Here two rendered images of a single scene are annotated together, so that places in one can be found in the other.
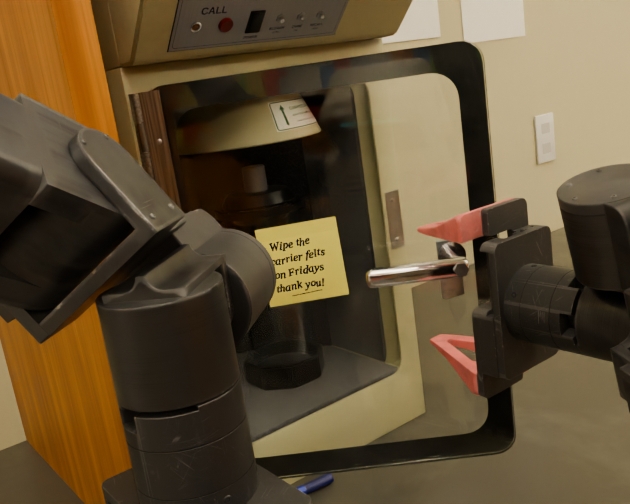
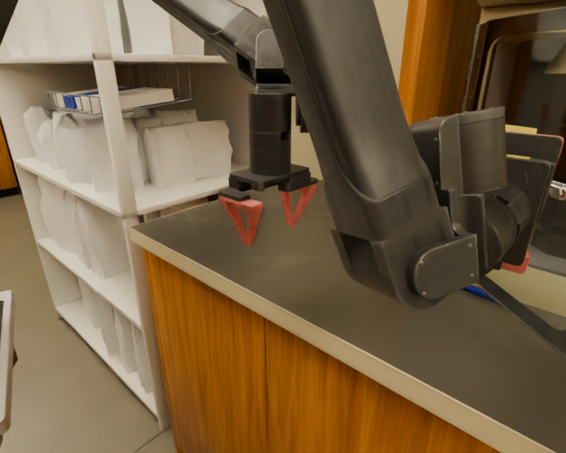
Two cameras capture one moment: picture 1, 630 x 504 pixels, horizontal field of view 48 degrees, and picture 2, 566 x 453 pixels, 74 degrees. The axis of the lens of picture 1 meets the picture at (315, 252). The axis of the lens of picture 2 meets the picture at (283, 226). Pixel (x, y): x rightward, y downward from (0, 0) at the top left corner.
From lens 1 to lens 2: 0.49 m
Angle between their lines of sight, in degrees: 73
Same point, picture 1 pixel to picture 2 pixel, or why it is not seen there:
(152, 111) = (481, 36)
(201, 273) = (273, 90)
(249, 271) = not seen: hidden behind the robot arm
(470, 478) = (563, 369)
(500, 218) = (519, 144)
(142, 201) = (263, 57)
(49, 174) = (239, 41)
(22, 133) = (243, 28)
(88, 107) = (411, 29)
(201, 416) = (252, 136)
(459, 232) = not seen: hidden behind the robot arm
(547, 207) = not seen: outside the picture
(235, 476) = (259, 163)
